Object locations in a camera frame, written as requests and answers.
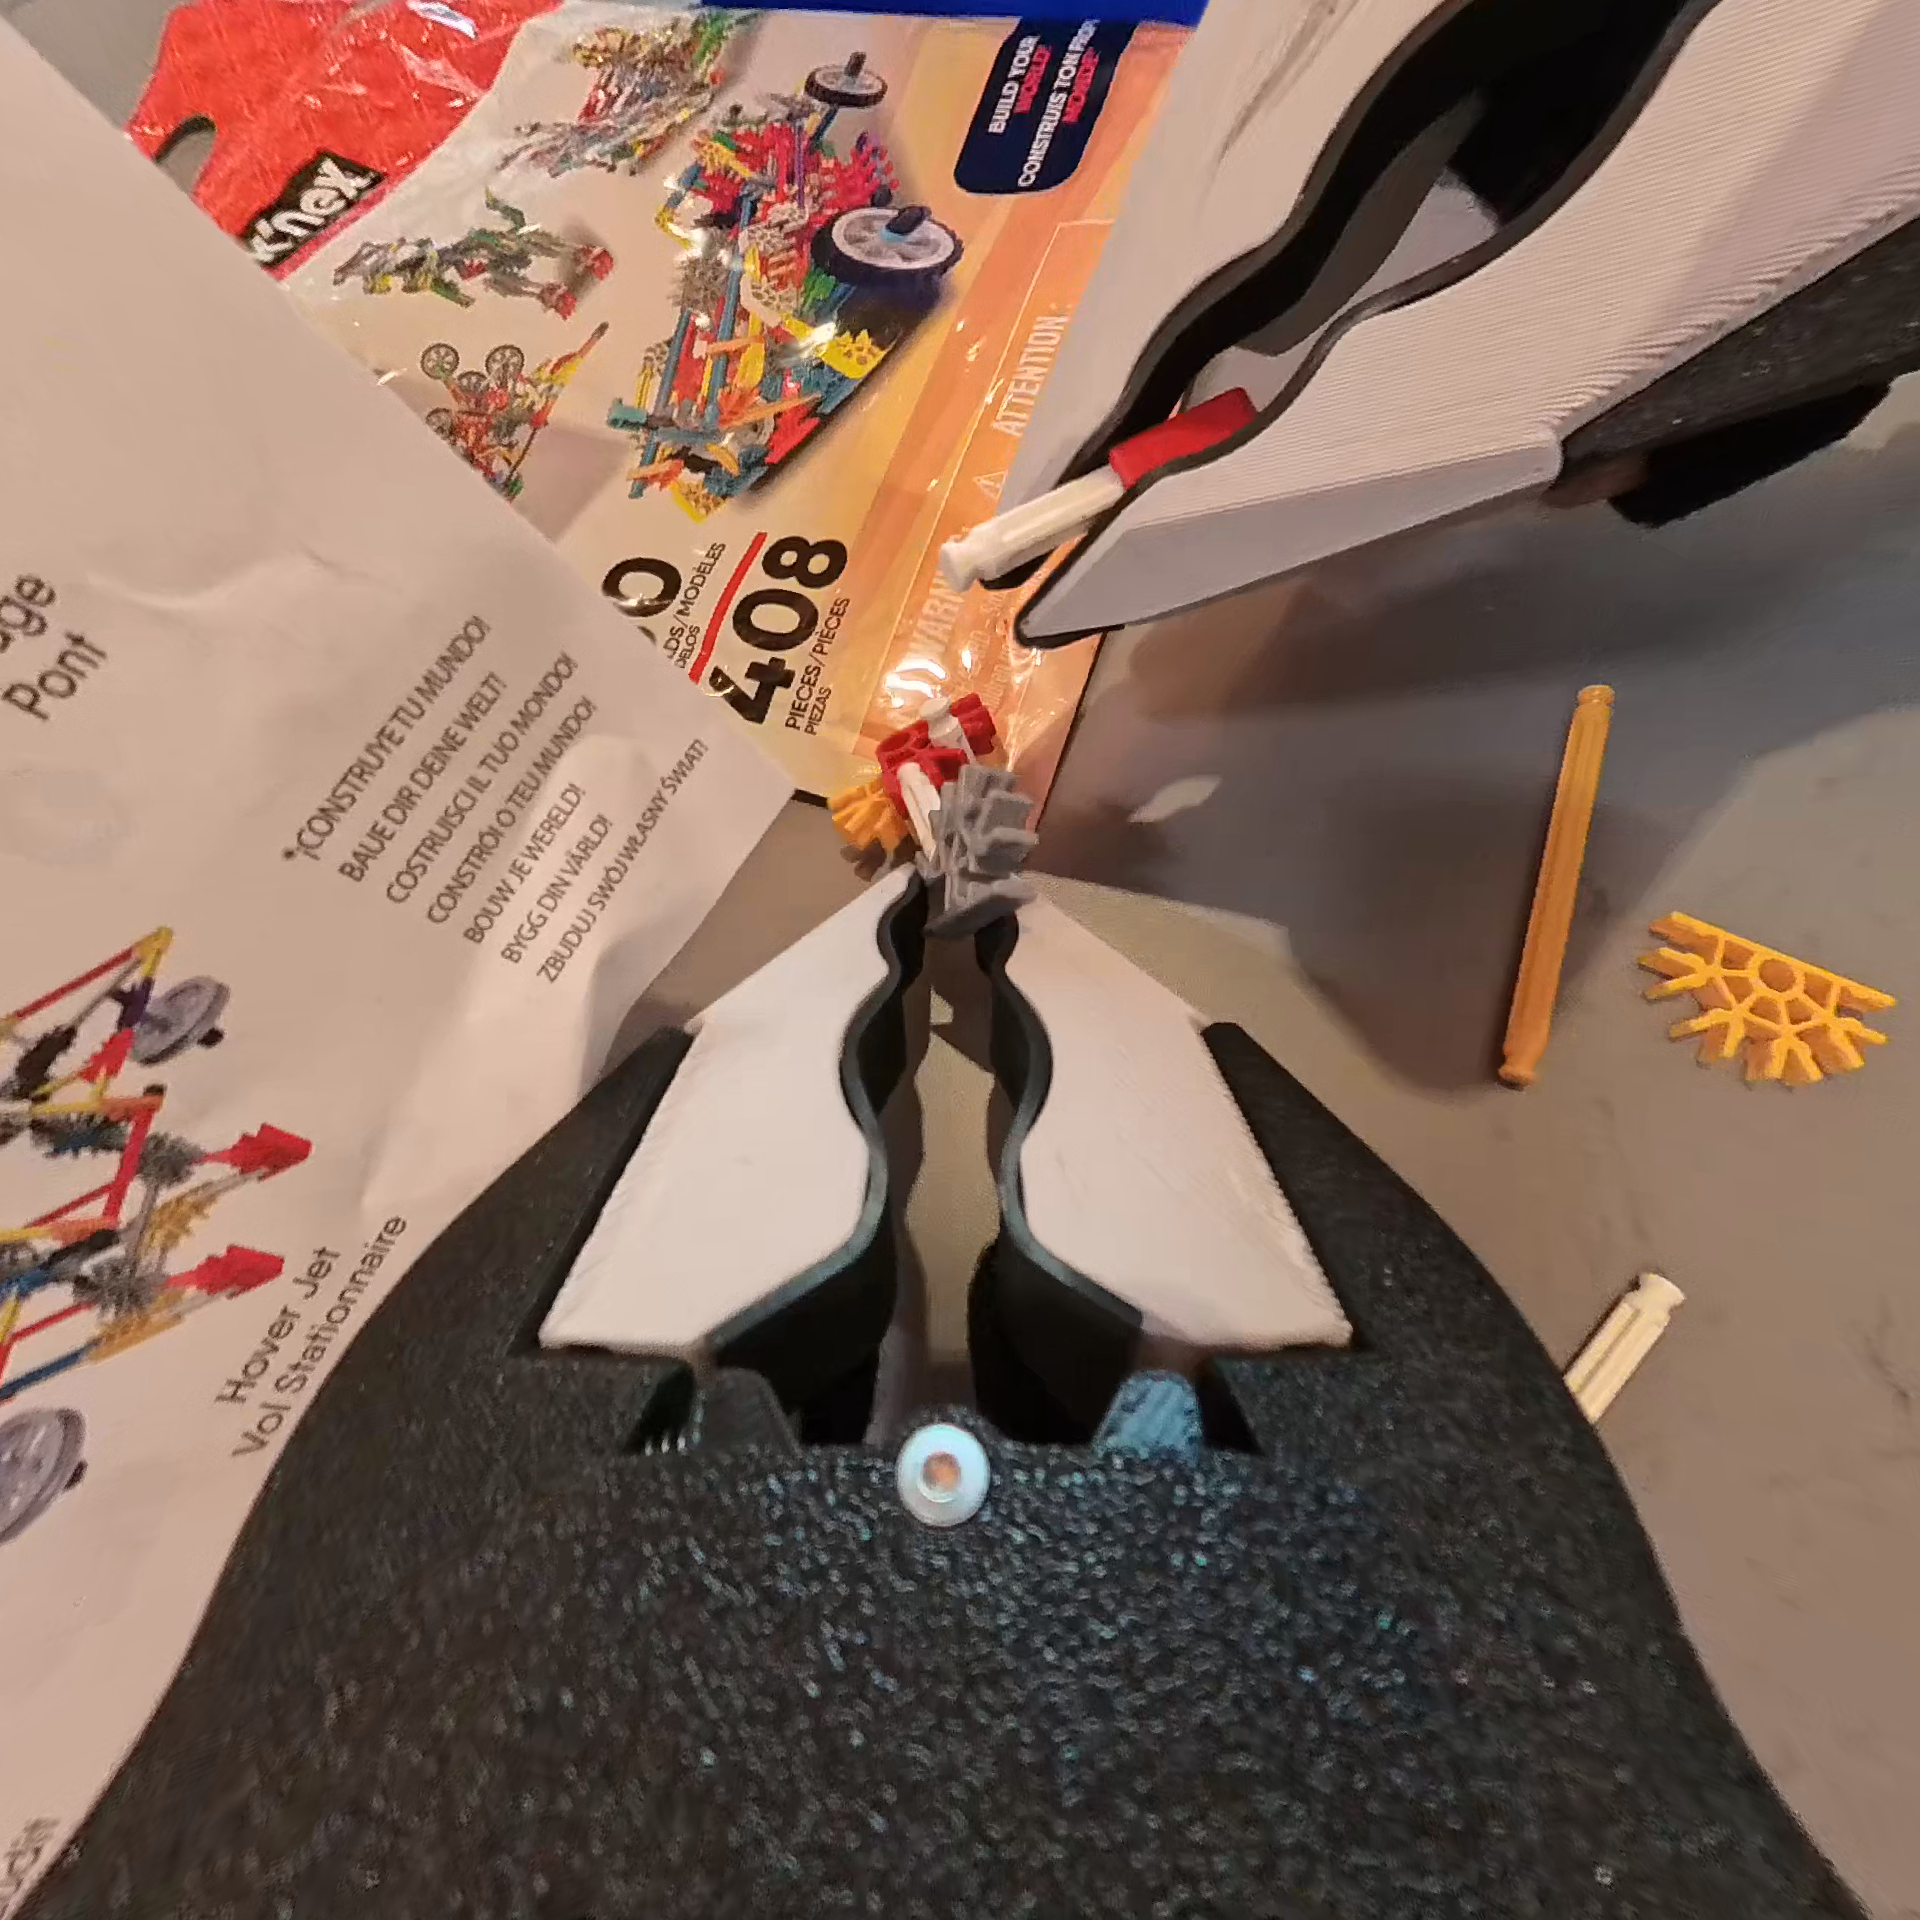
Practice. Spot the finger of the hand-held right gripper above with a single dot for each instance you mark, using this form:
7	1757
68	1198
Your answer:
1425	405
1244	150

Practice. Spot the colourful construction toy bag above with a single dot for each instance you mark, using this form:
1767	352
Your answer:
601	375

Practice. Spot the instruction sheet with model pictures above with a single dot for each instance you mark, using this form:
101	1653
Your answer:
225	674

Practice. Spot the yellow half-round connector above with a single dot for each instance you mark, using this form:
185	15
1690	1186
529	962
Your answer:
1710	949

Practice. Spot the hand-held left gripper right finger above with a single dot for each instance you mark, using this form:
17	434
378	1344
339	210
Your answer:
1163	1170

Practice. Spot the short white toy rod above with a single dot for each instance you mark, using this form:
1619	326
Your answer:
1629	1339

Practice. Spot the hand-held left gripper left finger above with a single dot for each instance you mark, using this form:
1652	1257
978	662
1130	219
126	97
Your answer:
735	1185

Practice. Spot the long yellow toy rod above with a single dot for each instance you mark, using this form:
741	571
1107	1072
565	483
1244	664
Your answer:
1555	885

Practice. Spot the red and yellow connector cluster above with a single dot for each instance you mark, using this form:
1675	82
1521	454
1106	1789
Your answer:
916	751

